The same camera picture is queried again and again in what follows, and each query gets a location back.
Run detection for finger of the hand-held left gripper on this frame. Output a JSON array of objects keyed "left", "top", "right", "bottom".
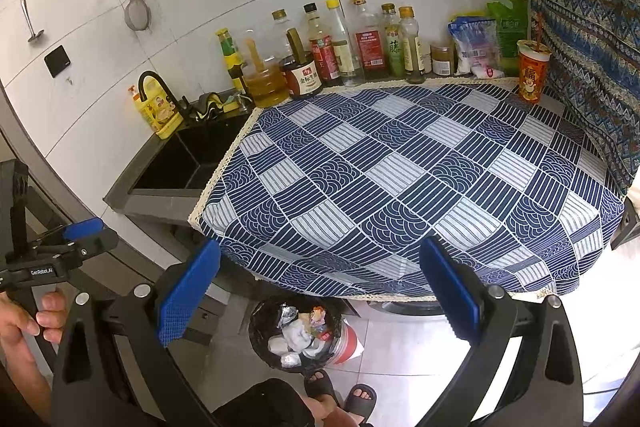
[
  {"left": 50, "top": 228, "right": 120, "bottom": 280},
  {"left": 32, "top": 217, "right": 104, "bottom": 253}
]

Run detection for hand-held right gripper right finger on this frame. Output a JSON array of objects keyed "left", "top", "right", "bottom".
[{"left": 419, "top": 237, "right": 591, "bottom": 427}]

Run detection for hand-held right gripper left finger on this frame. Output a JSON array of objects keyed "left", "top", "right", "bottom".
[{"left": 52, "top": 238, "right": 222, "bottom": 427}]

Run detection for black bagged waste bin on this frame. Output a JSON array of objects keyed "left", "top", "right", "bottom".
[{"left": 248, "top": 296, "right": 346, "bottom": 373}]

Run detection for silver foil bag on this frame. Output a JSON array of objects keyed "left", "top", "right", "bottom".
[{"left": 276, "top": 303, "right": 302, "bottom": 329}]

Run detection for red white snack wrapper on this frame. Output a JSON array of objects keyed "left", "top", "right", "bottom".
[{"left": 307, "top": 307, "right": 335, "bottom": 340}]

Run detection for person's left hand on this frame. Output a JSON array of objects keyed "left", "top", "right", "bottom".
[{"left": 0, "top": 292, "right": 68, "bottom": 378}]

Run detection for grey kitchen cabinet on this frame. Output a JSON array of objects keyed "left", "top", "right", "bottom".
[{"left": 30, "top": 177, "right": 251, "bottom": 348}]

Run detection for red white plastic bucket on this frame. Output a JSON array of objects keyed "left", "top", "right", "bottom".
[{"left": 327, "top": 322, "right": 365, "bottom": 365}]

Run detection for black kitchen sink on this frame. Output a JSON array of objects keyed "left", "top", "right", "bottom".
[{"left": 127, "top": 109, "right": 256, "bottom": 195}]

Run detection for blue patterned tablecloth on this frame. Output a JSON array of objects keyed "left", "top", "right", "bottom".
[{"left": 187, "top": 77, "right": 626, "bottom": 300}]

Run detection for person's black shorts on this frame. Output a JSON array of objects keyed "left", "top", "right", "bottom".
[{"left": 212, "top": 377, "right": 313, "bottom": 427}]

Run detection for yellow dish soap bottle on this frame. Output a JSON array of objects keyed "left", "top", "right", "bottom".
[{"left": 127, "top": 86, "right": 184, "bottom": 140}]

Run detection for black sandal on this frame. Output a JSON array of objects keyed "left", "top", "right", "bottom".
[
  {"left": 304, "top": 369, "right": 341, "bottom": 400},
  {"left": 342, "top": 384, "right": 378, "bottom": 415}
]

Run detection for person's leg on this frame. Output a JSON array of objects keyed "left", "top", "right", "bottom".
[{"left": 342, "top": 407, "right": 373, "bottom": 427}]

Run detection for black faucet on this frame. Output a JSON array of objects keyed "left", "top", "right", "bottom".
[{"left": 137, "top": 71, "right": 188, "bottom": 125}]

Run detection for person's feet in sandals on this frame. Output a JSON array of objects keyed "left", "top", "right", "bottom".
[{"left": 305, "top": 394, "right": 346, "bottom": 427}]

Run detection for black yellow cloth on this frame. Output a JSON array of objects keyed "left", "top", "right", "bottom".
[{"left": 192, "top": 92, "right": 226, "bottom": 120}]

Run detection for metal ladle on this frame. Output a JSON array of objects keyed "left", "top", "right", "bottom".
[{"left": 19, "top": 0, "right": 45, "bottom": 44}]

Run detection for clear cooking oil jug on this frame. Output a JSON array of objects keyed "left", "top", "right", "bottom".
[{"left": 241, "top": 27, "right": 291, "bottom": 108}]

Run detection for small white packet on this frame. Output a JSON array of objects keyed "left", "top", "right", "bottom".
[{"left": 470, "top": 64, "right": 506, "bottom": 80}]

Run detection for green bottle yellow cap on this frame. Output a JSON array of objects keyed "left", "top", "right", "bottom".
[{"left": 216, "top": 29, "right": 247, "bottom": 94}]

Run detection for small glass jar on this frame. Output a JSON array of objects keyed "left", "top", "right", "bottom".
[{"left": 430, "top": 43, "right": 456, "bottom": 76}]

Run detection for red paper cup with straw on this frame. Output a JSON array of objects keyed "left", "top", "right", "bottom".
[{"left": 516, "top": 12, "right": 553, "bottom": 104}]

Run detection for dark soy sauce jug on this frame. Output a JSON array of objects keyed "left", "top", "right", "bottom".
[{"left": 270, "top": 9, "right": 323, "bottom": 100}]

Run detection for slim gold cap oil bottle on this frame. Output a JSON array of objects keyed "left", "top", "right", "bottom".
[{"left": 398, "top": 6, "right": 427, "bottom": 84}]

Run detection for green label bottle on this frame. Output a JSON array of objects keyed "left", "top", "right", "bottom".
[{"left": 380, "top": 3, "right": 408, "bottom": 78}]

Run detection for clear bottle yellow cap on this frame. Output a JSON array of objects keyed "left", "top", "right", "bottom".
[{"left": 325, "top": 0, "right": 366, "bottom": 88}]

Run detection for gold cap red label bottle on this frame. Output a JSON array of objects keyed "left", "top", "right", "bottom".
[{"left": 350, "top": 0, "right": 392, "bottom": 75}]

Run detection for black cap sauce bottle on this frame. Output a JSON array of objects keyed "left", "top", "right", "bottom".
[{"left": 302, "top": 3, "right": 341, "bottom": 88}]

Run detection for small black wall panel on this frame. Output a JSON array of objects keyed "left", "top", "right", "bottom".
[{"left": 44, "top": 45, "right": 71, "bottom": 78}]

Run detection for blue patterned wall cloth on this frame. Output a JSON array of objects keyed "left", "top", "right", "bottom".
[{"left": 517, "top": 0, "right": 640, "bottom": 202}]

